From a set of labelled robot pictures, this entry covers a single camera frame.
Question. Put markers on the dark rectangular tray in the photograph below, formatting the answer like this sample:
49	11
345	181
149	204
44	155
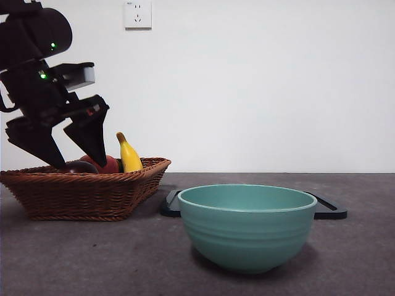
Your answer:
330	211

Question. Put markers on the white wall socket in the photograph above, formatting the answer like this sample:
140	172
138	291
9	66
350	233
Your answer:
138	15

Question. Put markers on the brown wicker basket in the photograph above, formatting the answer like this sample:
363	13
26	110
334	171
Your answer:
80	197

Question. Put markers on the dark green fruit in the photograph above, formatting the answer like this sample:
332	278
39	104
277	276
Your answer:
120	168

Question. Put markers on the red apple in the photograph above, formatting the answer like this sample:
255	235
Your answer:
112	166

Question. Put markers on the dark purple plum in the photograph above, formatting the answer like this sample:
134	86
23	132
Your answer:
80	168

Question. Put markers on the yellow banana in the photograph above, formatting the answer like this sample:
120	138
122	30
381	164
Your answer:
130	158

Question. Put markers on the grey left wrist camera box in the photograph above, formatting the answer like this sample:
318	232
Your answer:
88	75

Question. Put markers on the teal bowl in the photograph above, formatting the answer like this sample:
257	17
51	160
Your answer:
247	234

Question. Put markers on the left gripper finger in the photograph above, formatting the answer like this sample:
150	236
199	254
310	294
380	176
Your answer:
89	135
34	138

